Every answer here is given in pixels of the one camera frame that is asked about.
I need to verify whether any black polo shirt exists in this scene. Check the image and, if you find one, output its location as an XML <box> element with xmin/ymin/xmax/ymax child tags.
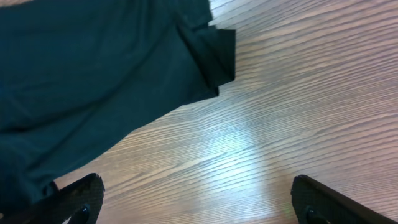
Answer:
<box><xmin>1</xmin><ymin>0</ymin><xmax>236</xmax><ymax>217</ymax></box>

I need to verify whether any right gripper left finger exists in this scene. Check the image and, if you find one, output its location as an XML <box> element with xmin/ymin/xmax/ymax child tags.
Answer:
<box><xmin>1</xmin><ymin>173</ymin><xmax>105</xmax><ymax>224</ymax></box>

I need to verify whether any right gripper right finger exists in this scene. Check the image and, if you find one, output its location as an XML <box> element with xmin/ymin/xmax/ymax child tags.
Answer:
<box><xmin>290</xmin><ymin>175</ymin><xmax>397</xmax><ymax>224</ymax></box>

